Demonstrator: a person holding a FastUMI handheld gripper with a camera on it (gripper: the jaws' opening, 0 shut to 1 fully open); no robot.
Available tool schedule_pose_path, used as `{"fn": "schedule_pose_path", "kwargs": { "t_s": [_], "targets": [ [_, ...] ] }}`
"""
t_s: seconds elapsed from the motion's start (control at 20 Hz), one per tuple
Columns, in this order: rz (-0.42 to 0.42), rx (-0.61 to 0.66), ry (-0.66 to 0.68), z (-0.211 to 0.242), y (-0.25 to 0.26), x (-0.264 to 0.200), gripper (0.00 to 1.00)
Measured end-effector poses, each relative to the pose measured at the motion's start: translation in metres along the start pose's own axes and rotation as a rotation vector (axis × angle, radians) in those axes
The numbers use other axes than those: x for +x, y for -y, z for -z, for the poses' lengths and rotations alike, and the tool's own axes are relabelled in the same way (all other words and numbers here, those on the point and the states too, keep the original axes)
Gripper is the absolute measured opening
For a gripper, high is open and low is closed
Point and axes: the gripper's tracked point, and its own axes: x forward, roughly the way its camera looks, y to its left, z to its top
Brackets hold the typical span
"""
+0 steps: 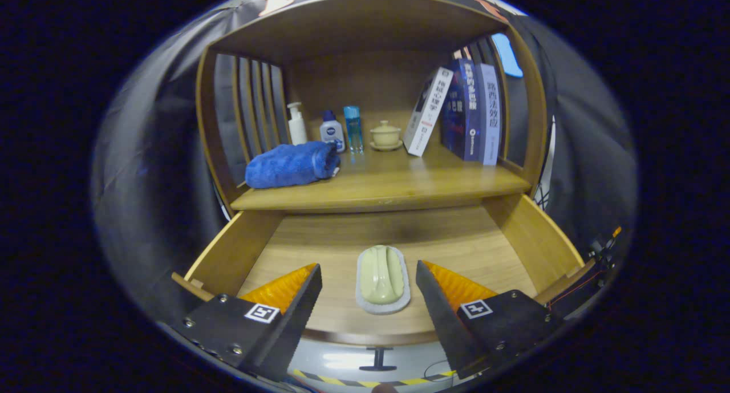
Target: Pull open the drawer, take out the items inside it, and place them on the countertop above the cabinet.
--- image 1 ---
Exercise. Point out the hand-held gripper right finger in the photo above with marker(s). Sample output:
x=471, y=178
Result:
x=442, y=319

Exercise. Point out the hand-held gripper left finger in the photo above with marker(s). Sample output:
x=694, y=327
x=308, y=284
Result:
x=296, y=319

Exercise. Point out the wooden countertop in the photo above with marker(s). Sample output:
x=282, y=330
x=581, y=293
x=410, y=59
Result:
x=399, y=176

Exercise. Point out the wooden cabinet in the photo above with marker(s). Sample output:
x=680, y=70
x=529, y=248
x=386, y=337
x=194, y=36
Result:
x=365, y=28

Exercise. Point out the yellow black hazard tape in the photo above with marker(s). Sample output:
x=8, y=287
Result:
x=331, y=379

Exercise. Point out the blue rolled towel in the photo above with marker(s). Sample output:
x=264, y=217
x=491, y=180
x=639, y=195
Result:
x=288, y=165

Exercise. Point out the black equipment with orange part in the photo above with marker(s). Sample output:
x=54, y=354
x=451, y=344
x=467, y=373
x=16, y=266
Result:
x=604, y=247

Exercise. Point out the white bottle blue cap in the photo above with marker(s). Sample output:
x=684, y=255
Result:
x=332, y=133

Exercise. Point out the white pump bottle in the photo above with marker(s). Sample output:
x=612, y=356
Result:
x=297, y=128

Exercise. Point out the beige lidded teacup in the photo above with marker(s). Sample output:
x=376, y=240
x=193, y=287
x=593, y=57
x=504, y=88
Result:
x=386, y=135

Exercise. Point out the clear blue bottle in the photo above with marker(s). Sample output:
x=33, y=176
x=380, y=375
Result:
x=353, y=130

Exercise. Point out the white book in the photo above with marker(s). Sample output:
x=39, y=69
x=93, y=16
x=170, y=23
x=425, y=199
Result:
x=428, y=113

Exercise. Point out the dark blue book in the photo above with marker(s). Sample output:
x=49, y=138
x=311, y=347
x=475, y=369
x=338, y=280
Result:
x=461, y=113

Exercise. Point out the light blue book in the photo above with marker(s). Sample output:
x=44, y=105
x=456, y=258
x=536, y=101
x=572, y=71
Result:
x=490, y=116

